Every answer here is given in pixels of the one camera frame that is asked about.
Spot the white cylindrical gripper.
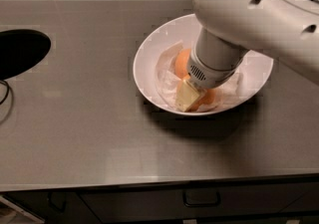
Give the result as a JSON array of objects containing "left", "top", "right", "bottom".
[{"left": 175, "top": 50, "right": 235, "bottom": 112}]

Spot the orange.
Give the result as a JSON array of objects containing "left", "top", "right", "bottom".
[
  {"left": 181, "top": 76, "right": 215, "bottom": 112},
  {"left": 174, "top": 49, "right": 190, "bottom": 79}
]

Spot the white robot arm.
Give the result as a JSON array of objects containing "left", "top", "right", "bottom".
[{"left": 175, "top": 0, "right": 319, "bottom": 112}]

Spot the white ceramic bowl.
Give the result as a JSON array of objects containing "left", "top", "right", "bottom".
[{"left": 133, "top": 14, "right": 273, "bottom": 116}]

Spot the white crumpled paper napkin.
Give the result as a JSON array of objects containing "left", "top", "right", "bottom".
[{"left": 155, "top": 41, "right": 242, "bottom": 112}]

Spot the black round object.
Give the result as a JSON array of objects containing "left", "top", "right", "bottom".
[{"left": 0, "top": 29, "right": 51, "bottom": 80}]

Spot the dark drawer front with handle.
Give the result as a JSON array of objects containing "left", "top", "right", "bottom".
[{"left": 81, "top": 183, "right": 319, "bottom": 223}]

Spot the dark cabinet door with handle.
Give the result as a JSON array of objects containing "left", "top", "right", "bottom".
[{"left": 4, "top": 191, "right": 101, "bottom": 224}]

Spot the black cable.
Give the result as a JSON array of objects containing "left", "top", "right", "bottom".
[{"left": 0, "top": 80, "right": 11, "bottom": 106}]

